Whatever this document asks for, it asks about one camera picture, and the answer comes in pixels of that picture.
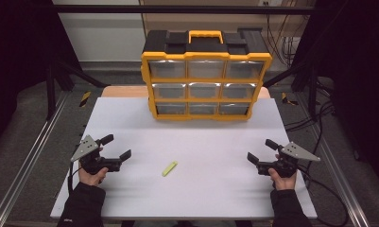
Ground white power strip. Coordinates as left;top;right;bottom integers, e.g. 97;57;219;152
283;36;301;60

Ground black floor cable bundle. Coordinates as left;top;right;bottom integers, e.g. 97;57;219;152
284;75;336;133

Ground black metal stand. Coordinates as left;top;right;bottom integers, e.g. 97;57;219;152
46;58;111;121
262;60;320;121

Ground person's right hand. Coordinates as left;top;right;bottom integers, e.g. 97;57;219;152
267;167;299;191

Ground yellow black drawer organizer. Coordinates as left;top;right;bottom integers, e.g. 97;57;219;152
140;28;273;122

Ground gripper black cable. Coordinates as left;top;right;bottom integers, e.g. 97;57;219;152
67;160;84;195
295;165;351;227

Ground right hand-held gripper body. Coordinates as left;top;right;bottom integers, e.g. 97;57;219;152
257;141;321;179

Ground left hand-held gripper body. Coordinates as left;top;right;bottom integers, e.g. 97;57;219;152
70;134;124;176

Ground person's left hand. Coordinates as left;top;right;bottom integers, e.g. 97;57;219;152
78;161;110;187

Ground yellow black floor tape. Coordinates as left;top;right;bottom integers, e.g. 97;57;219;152
78;91;92;108
281;92;300;107

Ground clear plastic drawer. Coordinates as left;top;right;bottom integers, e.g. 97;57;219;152
152;83;187;99

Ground black curtain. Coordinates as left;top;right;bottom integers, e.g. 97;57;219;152
290;0;379;190
0;0;81;152

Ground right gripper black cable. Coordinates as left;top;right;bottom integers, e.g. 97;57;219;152
295;165;351;227

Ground grid of clear drawers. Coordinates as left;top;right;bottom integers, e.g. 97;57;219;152
147;60;266;116

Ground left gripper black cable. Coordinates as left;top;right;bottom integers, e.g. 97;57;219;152
67;160;84;195

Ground aluminium floor rail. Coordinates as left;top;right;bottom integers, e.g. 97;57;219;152
0;91;70;227
295;94;372;227

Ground wooden table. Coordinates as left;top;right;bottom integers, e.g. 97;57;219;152
101;85;271;99

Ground black hanging cables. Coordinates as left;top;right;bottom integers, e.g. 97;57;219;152
266;13;301;67

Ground light green plastic clip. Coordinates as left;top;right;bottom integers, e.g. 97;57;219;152
161;161;179;178

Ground black horizontal bar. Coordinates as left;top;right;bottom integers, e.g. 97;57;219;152
51;4;318;15

